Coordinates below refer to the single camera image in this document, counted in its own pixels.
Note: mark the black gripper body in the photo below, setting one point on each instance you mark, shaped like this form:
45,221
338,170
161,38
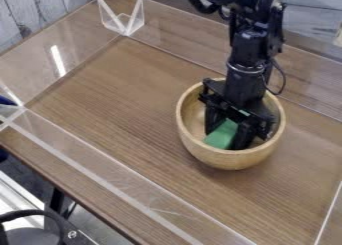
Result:
238,94

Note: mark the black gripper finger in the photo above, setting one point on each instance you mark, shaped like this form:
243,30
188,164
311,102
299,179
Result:
213,118
246,133

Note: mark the green rectangular block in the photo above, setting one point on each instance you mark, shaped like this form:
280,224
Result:
221,136

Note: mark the brown wooden bowl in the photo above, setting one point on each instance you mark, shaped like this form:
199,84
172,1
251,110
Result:
189,125

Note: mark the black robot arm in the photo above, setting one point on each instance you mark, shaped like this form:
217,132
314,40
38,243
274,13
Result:
254,30

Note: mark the black table leg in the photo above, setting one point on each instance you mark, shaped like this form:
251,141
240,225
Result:
56,201

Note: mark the clear acrylic tray walls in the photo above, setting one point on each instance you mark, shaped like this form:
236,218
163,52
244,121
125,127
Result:
99,88

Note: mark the black metal bracket with bolt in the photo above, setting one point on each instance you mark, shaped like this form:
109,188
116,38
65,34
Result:
73,236

